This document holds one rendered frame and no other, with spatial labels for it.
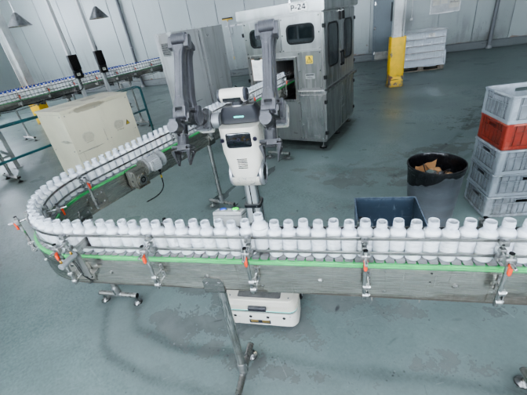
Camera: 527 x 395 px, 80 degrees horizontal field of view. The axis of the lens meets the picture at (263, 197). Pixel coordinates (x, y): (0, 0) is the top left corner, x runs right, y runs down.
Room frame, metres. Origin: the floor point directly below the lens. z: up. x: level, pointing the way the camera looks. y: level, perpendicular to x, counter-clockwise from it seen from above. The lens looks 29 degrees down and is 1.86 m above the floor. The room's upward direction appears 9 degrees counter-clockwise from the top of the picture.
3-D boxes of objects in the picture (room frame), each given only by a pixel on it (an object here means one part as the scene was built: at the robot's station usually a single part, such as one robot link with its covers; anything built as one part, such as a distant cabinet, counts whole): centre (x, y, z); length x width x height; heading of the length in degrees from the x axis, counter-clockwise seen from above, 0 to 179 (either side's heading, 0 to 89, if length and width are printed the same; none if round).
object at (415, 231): (0.89, -0.53, 1.08); 0.06 x 0.06 x 0.17
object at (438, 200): (2.31, -1.47, 0.32); 0.45 x 0.45 x 0.64
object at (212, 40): (8.08, 0.76, 0.96); 0.82 x 0.50 x 1.91; 147
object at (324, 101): (5.44, -0.98, 1.00); 1.60 x 1.30 x 2.00; 147
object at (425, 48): (9.62, -5.05, 0.50); 1.24 x 1.03 x 1.00; 78
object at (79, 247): (1.20, 0.90, 0.96); 0.23 x 0.10 x 0.27; 165
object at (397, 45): (7.92, -3.66, 0.55); 0.40 x 0.40 x 1.10; 75
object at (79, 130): (4.85, 2.40, 0.59); 1.10 x 0.62 x 1.18; 147
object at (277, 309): (1.75, 0.07, 0.24); 0.68 x 0.53 x 0.41; 165
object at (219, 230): (1.10, 0.20, 1.08); 0.06 x 0.06 x 0.17
